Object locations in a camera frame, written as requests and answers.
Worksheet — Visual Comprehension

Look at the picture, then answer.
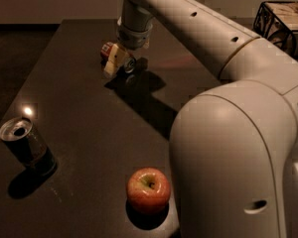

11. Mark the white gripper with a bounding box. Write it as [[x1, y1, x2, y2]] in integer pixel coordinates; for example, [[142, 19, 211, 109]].
[[102, 18, 153, 78]]

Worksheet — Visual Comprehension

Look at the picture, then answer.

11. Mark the red coke can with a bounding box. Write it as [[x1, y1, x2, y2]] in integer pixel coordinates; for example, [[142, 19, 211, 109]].
[[100, 42, 136, 77]]

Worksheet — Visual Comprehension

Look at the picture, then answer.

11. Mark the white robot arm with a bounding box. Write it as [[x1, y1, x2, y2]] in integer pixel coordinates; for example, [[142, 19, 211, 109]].
[[117, 0, 298, 238]]

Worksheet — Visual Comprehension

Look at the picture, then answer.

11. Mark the blue silver redbull can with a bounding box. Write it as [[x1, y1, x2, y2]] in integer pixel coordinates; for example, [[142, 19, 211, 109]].
[[0, 117, 57, 177]]

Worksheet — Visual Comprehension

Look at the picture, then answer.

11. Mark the red apple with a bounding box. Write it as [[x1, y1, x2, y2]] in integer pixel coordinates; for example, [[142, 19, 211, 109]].
[[126, 168, 171, 215]]

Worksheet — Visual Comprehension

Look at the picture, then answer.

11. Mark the black wire basket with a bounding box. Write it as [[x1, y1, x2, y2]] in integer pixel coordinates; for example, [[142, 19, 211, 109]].
[[253, 1, 298, 59]]

